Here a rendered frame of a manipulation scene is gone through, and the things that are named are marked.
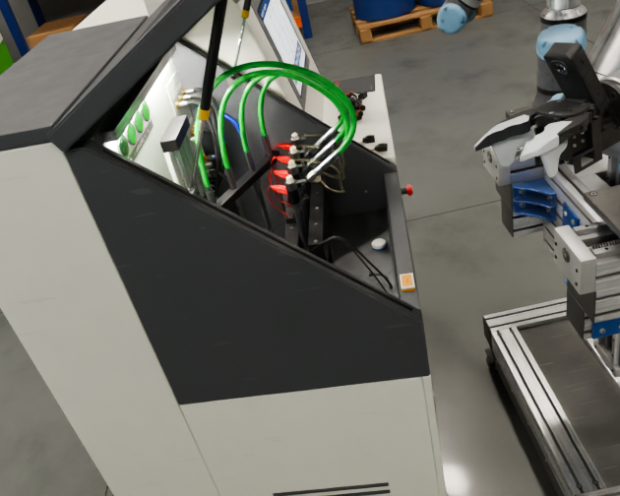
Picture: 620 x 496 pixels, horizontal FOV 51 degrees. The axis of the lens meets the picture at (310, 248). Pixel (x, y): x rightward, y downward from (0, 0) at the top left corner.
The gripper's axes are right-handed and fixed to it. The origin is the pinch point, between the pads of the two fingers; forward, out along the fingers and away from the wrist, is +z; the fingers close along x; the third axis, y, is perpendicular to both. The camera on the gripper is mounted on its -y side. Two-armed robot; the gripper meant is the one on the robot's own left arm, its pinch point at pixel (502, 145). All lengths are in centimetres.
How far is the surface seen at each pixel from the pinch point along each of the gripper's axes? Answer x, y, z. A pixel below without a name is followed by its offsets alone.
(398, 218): 69, 42, -25
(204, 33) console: 111, -12, -5
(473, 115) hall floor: 265, 111, -218
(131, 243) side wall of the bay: 60, 13, 40
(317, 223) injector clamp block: 79, 37, -7
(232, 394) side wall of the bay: 61, 57, 33
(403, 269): 52, 44, -12
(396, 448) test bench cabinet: 46, 84, 5
